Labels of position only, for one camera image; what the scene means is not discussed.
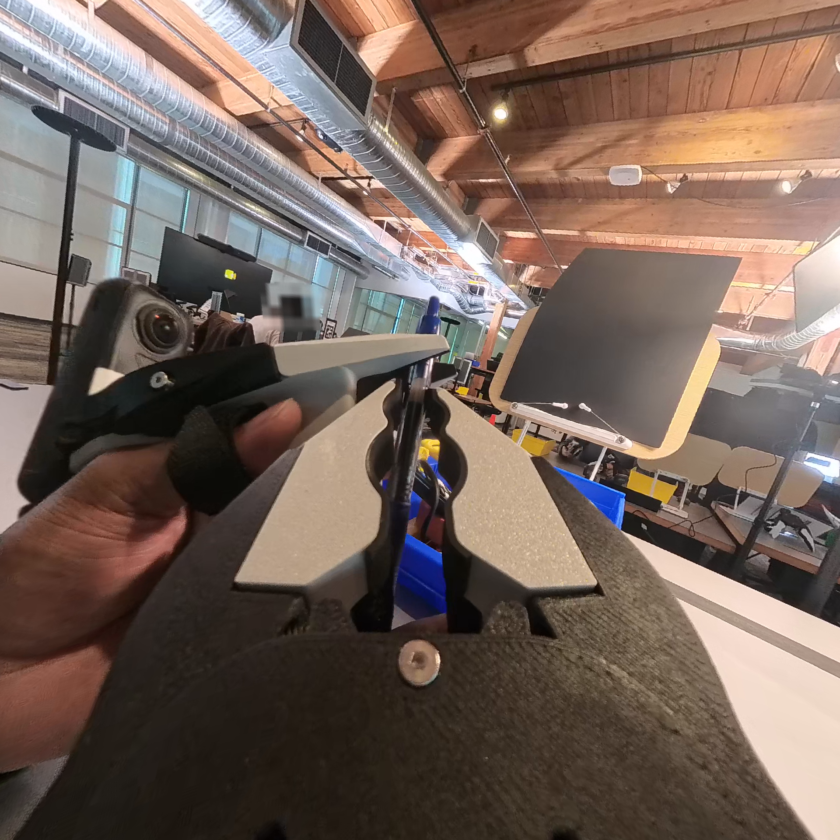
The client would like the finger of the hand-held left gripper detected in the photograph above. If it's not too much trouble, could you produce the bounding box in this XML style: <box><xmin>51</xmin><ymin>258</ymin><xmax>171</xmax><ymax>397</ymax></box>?
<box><xmin>357</xmin><ymin>354</ymin><xmax>460</xmax><ymax>401</ymax></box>
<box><xmin>271</xmin><ymin>333</ymin><xmax>452</xmax><ymax>455</ymax></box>

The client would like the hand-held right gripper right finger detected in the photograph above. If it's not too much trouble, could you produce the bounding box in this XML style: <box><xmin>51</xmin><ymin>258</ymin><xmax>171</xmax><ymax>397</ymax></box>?
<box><xmin>428</xmin><ymin>387</ymin><xmax>599</xmax><ymax>634</ymax></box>

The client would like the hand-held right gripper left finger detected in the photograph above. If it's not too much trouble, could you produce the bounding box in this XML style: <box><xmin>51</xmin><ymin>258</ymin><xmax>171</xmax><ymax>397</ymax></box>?
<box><xmin>233</xmin><ymin>378</ymin><xmax>401</xmax><ymax>632</ymax></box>

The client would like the blue plastic bin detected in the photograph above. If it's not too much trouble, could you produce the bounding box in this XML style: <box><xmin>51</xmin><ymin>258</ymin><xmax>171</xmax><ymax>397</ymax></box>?
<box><xmin>394</xmin><ymin>438</ymin><xmax>627</xmax><ymax>618</ymax></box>

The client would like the blue pen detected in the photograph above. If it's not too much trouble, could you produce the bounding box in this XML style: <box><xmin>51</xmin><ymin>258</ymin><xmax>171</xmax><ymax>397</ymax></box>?
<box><xmin>382</xmin><ymin>295</ymin><xmax>442</xmax><ymax>573</ymax></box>

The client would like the person's left hand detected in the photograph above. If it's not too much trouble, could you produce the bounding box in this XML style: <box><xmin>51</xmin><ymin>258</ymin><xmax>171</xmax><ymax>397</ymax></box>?
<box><xmin>0</xmin><ymin>397</ymin><xmax>305</xmax><ymax>775</ymax></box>

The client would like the black television screen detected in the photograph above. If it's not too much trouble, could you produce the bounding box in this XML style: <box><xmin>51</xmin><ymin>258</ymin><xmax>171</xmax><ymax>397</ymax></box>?
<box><xmin>157</xmin><ymin>226</ymin><xmax>273</xmax><ymax>319</ymax></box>

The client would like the beige chair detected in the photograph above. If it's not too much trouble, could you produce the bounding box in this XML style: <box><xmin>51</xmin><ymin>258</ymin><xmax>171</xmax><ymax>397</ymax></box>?
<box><xmin>640</xmin><ymin>433</ymin><xmax>732</xmax><ymax>490</ymax></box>
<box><xmin>717</xmin><ymin>446</ymin><xmax>824</xmax><ymax>508</ymax></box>

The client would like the black floor lamp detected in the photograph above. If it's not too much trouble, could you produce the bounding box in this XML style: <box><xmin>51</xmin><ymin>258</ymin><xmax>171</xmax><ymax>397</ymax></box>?
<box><xmin>31</xmin><ymin>105</ymin><xmax>118</xmax><ymax>385</ymax></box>

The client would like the black ceiling pipe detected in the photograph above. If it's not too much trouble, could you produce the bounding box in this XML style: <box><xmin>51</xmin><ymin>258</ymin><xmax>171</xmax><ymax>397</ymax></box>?
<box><xmin>410</xmin><ymin>0</ymin><xmax>562</xmax><ymax>270</ymax></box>

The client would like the white board rail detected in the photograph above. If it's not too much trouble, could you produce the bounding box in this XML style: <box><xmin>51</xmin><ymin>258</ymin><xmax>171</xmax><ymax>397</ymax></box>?
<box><xmin>508</xmin><ymin>400</ymin><xmax>634</xmax><ymax>450</ymax></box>

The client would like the black board with wooden frame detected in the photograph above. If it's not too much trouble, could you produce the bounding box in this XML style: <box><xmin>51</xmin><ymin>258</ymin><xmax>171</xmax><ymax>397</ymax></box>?
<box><xmin>489</xmin><ymin>246</ymin><xmax>742</xmax><ymax>460</ymax></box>

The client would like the thin spiral metal duct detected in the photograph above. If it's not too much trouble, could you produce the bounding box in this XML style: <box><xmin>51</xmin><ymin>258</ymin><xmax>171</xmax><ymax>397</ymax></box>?
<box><xmin>0</xmin><ymin>62</ymin><xmax>368</xmax><ymax>277</ymax></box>

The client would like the metal duct with vent grilles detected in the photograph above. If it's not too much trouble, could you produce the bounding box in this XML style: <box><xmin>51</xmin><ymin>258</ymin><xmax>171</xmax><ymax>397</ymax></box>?
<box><xmin>184</xmin><ymin>0</ymin><xmax>506</xmax><ymax>263</ymax></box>

